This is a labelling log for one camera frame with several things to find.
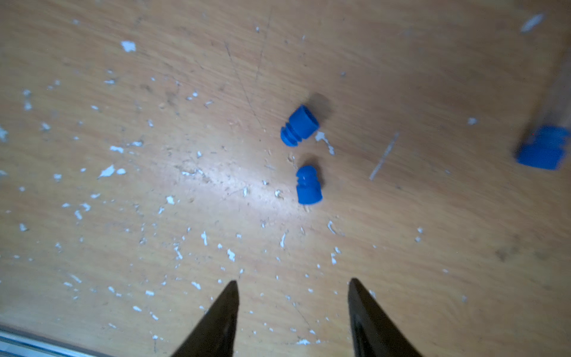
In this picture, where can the blue stopper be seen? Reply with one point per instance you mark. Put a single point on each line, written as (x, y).
(300, 126)
(545, 149)
(308, 186)

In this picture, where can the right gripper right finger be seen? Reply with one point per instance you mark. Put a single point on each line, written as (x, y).
(373, 332)

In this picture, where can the aluminium front rail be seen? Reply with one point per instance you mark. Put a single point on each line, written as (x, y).
(19, 343)

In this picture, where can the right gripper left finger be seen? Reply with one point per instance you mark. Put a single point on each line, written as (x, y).
(215, 333)

